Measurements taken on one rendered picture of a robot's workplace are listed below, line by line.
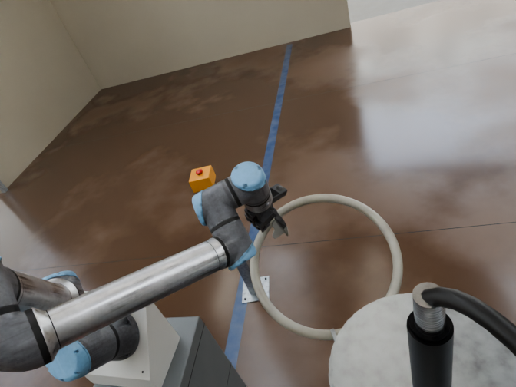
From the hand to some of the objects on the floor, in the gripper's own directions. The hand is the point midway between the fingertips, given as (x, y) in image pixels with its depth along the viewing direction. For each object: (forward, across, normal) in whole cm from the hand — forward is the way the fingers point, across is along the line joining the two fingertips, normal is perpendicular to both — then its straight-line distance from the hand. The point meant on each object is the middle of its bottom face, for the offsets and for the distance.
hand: (272, 221), depth 138 cm
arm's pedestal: (+115, +12, -88) cm, 145 cm away
